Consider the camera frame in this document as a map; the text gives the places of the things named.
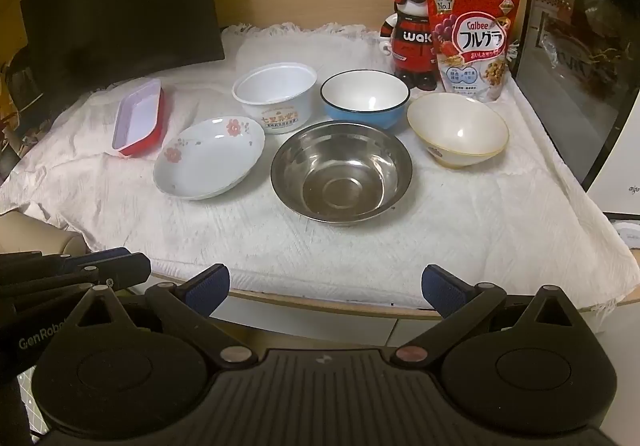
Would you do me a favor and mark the stainless steel bowl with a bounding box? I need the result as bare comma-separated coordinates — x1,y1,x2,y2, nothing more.
270,120,414,225

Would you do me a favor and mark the cream bowl with yellow rim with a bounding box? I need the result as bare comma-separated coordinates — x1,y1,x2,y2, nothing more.
406,92,510,171

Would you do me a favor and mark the red cereal bag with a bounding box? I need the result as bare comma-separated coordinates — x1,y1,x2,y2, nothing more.
426,0,521,103

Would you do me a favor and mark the red rectangular dish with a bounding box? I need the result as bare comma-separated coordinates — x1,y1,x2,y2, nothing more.
112,78,166,160

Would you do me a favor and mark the microwave oven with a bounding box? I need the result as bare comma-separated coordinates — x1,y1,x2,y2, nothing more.
510,0,640,218

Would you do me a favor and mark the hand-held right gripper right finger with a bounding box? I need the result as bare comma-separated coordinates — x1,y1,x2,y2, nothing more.
396,264,576,368

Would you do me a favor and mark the red and black robot figurine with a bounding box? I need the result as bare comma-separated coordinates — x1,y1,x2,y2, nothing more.
379,0,442,92

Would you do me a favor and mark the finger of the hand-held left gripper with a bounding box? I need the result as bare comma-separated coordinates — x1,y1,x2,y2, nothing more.
60,247,135,273
75,253,152,295

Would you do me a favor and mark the black monitor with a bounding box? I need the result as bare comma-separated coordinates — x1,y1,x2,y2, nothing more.
19,0,227,94

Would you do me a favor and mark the white cabinet front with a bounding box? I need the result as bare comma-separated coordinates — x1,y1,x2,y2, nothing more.
200,295,451,350

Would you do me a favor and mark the dark clutter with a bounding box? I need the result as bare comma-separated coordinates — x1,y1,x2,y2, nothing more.
0,45,57,169

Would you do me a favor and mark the dark plate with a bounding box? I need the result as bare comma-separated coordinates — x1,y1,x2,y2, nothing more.
320,70,411,132

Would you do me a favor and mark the white device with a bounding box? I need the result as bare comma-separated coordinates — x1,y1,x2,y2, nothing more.
612,220,640,253

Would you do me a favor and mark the white cloth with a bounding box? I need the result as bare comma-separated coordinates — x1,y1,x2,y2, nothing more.
0,22,640,314

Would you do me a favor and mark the white floral plate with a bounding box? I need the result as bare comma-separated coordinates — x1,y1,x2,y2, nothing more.
152,116,266,201

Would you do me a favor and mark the white plastic bowl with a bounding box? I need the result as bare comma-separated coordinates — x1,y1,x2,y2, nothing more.
232,63,319,135

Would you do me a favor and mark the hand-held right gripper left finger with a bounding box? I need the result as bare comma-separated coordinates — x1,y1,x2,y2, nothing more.
75,264,253,367

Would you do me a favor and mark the beige rounded object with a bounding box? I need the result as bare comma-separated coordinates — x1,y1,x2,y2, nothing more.
0,212,87,258

